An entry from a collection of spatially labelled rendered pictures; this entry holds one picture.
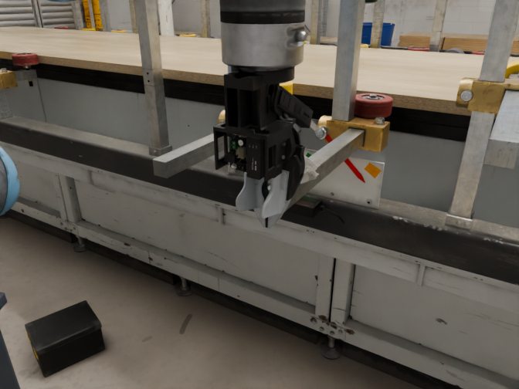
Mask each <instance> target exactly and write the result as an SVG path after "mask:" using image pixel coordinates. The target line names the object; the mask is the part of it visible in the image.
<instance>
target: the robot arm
mask: <svg viewBox="0 0 519 389"><path fill-rule="evenodd" d="M219 4H220V27H221V46H222V61H223V62H224V63H225V64H226V65H228V66H231V73H227V74H224V94H225V116H226V121H225V122H224V123H221V124H219V125H216V126H214V127H213V134H214V151H215V169H216V170H218V169H220V168H221V167H224V166H226V165H227V164H228V163H230V167H231V168H232V169H235V170H237V171H242V172H243V173H244V185H243V189H242V190H241V192H240V193H239V195H238V196H237V198H236V208H237V210H238V211H247V210H250V209H254V212H255V213H256V216H257V218H258V219H259V221H260V222H261V224H262V225H263V227H264V228H271V227H272V226H273V225H275V224H276V223H277V222H278V221H279V219H280V218H281V217H282V215H283V213H284V212H285V210H286V209H287V206H288V204H289V203H290V201H291V199H292V197H293V196H294V194H295V192H296V190H297V188H298V186H299V184H300V182H301V180H302V178H303V176H304V170H305V160H304V150H305V146H304V145H300V135H299V132H301V127H302V128H310V122H311V119H312V115H313V110H312V109H311V108H309V107H308V106H306V105H305V104H304V103H302V102H301V101H300V100H298V99H297V98H296V97H295V96H294V95H292V94H291V93H290V92H288V91H287V90H285V89H284V88H283V87H282V86H280V83H285V82H289V81H291V80H293V79H294V73H295V66H297V65H299V64H300V63H302V62H303V61H304V41H305V40H306V39H307V34H306V32H305V31H304V29H305V7H306V0H219ZM222 136H224V153H225V154H224V156H223V157H221V158H219V149H218V138H220V137H222ZM227 137H229V152H228V139H227ZM17 176H18V172H17V170H16V168H15V165H14V163H13V162H12V159H11V158H10V156H8V154H7V153H6V152H5V151H4V150H3V149H2V148H1V147H0V216H1V215H3V214H4V213H6V212H7V211H8V210H9V209H11V208H12V206H13V205H14V204H15V203H16V201H17V198H18V196H19V180H18V179H17ZM268 180H270V192H269V190H268V188H267V183H268Z"/></svg>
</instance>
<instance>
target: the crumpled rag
mask: <svg viewBox="0 0 519 389"><path fill-rule="evenodd" d="M304 160H305V170H304V176H303V178H302V180H301V182H300V183H301V184H303V183H305V182H307V181H310V180H313V179H314V180H315V179H316V178H317V176H318V175H319V174H318V173H316V172H315V170H317V165H316V164H314V163H313V162H312V161H311V160H310V159H309V158H308V157H306V156H305V155H304Z"/></svg>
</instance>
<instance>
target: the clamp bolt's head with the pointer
mask: <svg viewBox="0 0 519 389"><path fill-rule="evenodd" d="M321 126H323V127H326V126H324V125H321ZM326 129H327V136H326V137H325V139H326V140H327V142H328V143H330V142H331V141H332V139H331V137H330V136H329V135H328V134H329V130H328V128H327V127H326ZM315 134H316V137H319V138H322V137H323V136H324V131H323V130H322V129H318V130H317V131H315ZM344 162H345V163H346V165H347V166H349V168H350V169H351V170H352V171H353V173H354V174H355V175H356V176H357V178H358V179H360V180H361V181H363V182H364V183H365V180H364V178H363V176H362V175H361V173H360V172H359V171H358V169H357V168H356V167H355V166H354V165H353V164H352V163H351V162H350V160H349V159H348V158H347V159H346V160H345V161H344Z"/></svg>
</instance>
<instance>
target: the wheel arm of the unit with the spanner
mask: <svg viewBox="0 0 519 389"><path fill-rule="evenodd" d="M364 135H365V131H364V130H358V129H352V128H350V129H348V130H346V131H345V132H344V133H343V134H341V135H340V136H339V137H337V138H335V139H334V140H333V141H331V142H330V143H329V144H327V145H326V146H324V147H323V148H321V149H320V150H319V151H318V152H316V153H315V154H313V155H311V156H310V157H309V159H310V160H311V161H312V162H313V163H314V164H316V165H317V170H315V172H316V173H318V174H319V175H318V176H317V178H316V179H315V180H314V179H313V180H310V181H307V182H305V183H303V184H301V183H300V184H299V186H298V188H297V190H296V192H295V194H294V196H293V197H292V199H291V201H290V203H289V204H288V206H287V209H288V208H290V207H291V206H292V205H293V204H295V203H296V202H297V201H298V200H299V199H301V198H302V197H303V196H304V195H305V194H306V193H307V192H308V191H309V190H311V189H312V188H313V187H314V186H315V185H317V184H318V183H319V182H320V181H322V180H323V179H324V178H325V177H326V176H328V175H329V174H330V173H331V172H332V171H333V170H334V169H335V168H336V167H338V166H339V165H340V164H341V163H342V162H344V161H345V160H346V159H347V158H348V157H350V156H351V155H352V154H353V153H354V152H355V151H356V150H357V149H358V148H360V147H361V146H362V145H363V142H364ZM287 209H286V210H287ZM286 210H285V211H286Z"/></svg>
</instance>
